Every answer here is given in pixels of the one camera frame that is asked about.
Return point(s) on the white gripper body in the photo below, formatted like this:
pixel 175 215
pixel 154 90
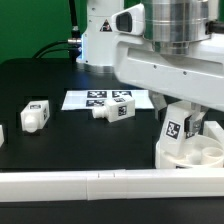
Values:
pixel 197 77

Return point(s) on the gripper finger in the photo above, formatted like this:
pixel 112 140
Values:
pixel 194 120
pixel 160 105

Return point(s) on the white round stool seat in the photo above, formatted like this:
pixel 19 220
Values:
pixel 196 152

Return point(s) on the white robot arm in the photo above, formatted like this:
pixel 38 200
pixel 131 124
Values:
pixel 170 47

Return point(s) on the white right fence block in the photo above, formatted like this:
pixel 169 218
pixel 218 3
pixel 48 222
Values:
pixel 213 130

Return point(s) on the white fence block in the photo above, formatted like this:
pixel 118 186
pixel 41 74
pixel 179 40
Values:
pixel 1 136
pixel 213 130

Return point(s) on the white marker sheet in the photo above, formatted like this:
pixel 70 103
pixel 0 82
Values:
pixel 87 99

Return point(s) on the white left fence block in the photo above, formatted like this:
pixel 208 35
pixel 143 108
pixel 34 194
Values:
pixel 1 136

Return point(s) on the white front fence rail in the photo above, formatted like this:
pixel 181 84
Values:
pixel 111 184

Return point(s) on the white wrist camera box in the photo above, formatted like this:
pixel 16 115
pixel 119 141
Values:
pixel 130 21

